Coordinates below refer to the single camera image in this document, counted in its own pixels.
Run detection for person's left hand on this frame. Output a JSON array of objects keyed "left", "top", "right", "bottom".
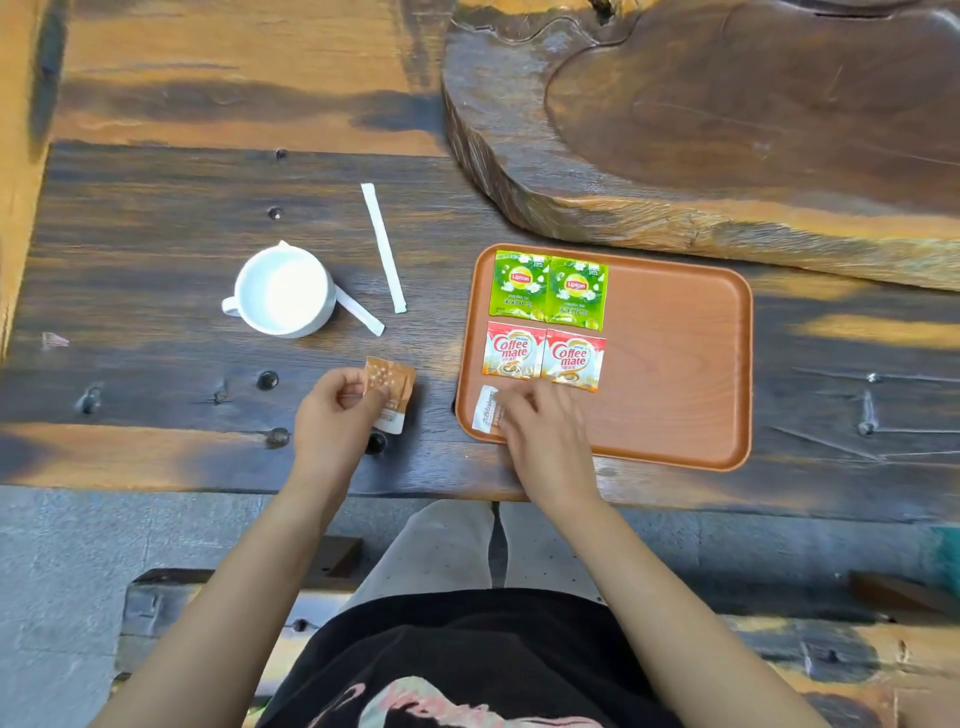
[{"left": 292, "top": 366, "right": 390, "bottom": 483}]

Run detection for person's right hand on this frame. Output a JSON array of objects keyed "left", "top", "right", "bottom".
[{"left": 496, "top": 379, "right": 603, "bottom": 505}]

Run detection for white paper packet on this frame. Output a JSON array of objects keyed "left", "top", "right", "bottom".
[{"left": 471, "top": 385, "right": 511, "bottom": 436}]

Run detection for brown sugar packet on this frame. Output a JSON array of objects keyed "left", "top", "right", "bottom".
[{"left": 363, "top": 357, "right": 418, "bottom": 435}]

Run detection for person's right forearm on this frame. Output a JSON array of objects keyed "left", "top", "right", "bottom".
[{"left": 528, "top": 486, "right": 831, "bottom": 728}]

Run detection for person's left forearm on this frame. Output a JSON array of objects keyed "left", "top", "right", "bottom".
[{"left": 90, "top": 461, "right": 354, "bottom": 728}]

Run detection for red white creamer packet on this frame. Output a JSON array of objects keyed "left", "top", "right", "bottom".
[
  {"left": 482, "top": 321, "right": 549, "bottom": 381},
  {"left": 541, "top": 328, "right": 607, "bottom": 393}
]

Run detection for short white wrapped stirrer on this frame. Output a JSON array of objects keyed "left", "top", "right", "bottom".
[{"left": 333, "top": 285, "right": 386, "bottom": 338}]

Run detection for green tea bag packet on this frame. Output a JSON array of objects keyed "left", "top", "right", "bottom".
[
  {"left": 545, "top": 255, "right": 610, "bottom": 332},
  {"left": 489, "top": 249, "right": 552, "bottom": 320}
]

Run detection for white ceramic cup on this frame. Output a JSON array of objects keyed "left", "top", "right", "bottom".
[{"left": 221, "top": 240, "right": 338, "bottom": 339}]

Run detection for grey trousers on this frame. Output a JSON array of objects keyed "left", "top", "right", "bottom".
[{"left": 341, "top": 500, "right": 607, "bottom": 612}]

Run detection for long white wrapped stirrer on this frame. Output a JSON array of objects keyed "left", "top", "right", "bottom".
[{"left": 360, "top": 183, "right": 408, "bottom": 315}]

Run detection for orange wooden tray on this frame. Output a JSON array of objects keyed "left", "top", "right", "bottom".
[{"left": 455, "top": 243, "right": 754, "bottom": 473}]

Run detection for black printed shirt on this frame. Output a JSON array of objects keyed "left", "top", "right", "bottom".
[{"left": 258, "top": 588, "right": 680, "bottom": 728}]

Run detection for carved wooden tea slab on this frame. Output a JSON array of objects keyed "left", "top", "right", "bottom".
[{"left": 442, "top": 0, "right": 960, "bottom": 294}]

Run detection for teal object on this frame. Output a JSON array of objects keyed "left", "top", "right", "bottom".
[{"left": 930, "top": 525, "right": 960, "bottom": 597}]

